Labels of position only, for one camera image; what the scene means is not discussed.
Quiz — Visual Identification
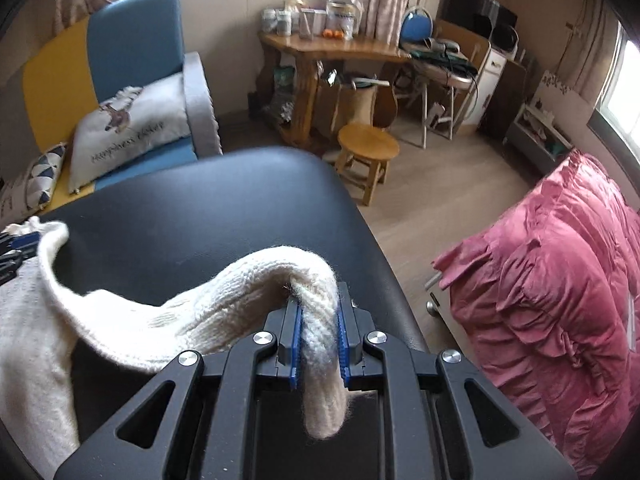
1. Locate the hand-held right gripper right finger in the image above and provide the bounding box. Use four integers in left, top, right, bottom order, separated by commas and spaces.
336, 282, 578, 480

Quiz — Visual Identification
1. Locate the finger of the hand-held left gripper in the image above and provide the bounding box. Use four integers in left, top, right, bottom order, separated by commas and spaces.
0, 231, 42, 261
0, 255, 26, 287

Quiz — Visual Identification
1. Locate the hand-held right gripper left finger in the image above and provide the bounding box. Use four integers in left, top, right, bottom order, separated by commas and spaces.
54, 304, 304, 480

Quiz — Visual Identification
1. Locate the cream knit sweater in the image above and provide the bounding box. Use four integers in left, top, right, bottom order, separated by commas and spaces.
0, 219, 353, 468

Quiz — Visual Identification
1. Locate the triangle pattern pillow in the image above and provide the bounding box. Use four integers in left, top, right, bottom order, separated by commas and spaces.
0, 142, 68, 221

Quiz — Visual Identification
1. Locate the deer print pillow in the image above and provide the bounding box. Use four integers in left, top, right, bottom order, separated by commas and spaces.
67, 72, 193, 193

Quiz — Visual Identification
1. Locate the round wooden stool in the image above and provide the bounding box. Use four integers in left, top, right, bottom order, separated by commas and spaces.
334, 124, 401, 206

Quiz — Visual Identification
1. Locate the pink ruffled quilt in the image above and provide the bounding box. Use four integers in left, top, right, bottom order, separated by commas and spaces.
432, 150, 640, 480

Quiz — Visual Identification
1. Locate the grey yellow blue sofa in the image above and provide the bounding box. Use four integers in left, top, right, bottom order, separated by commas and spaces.
0, 0, 223, 231

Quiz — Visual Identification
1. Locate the tan tote bag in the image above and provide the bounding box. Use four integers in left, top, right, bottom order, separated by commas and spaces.
312, 60, 391, 146

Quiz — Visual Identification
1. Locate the green package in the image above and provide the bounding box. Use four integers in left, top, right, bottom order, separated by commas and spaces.
272, 65, 296, 121

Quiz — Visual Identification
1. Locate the wooden desk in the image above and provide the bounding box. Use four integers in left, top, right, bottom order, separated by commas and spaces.
257, 30, 413, 153

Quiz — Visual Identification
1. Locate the white low shelf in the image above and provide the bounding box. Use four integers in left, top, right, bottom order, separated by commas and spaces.
505, 70, 583, 173

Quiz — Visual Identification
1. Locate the dark wooden cabinet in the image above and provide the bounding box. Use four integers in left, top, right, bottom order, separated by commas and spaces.
480, 55, 538, 133

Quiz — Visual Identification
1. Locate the clear glass jar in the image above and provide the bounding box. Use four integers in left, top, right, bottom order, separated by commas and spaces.
298, 9, 326, 40

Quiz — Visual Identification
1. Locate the blue folding chair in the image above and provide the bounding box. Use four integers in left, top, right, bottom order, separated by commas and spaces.
400, 6, 433, 43

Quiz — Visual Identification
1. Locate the large clear plastic jar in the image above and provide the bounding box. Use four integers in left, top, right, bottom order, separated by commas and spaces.
325, 0, 363, 40

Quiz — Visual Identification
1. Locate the brown cardboard sheet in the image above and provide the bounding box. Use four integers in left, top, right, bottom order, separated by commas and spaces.
432, 20, 493, 61

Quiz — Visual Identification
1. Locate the black television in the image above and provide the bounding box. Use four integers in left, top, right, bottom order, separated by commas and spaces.
437, 0, 518, 41

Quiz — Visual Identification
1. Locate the small window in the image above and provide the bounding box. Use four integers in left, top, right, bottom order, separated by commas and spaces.
587, 22, 640, 151

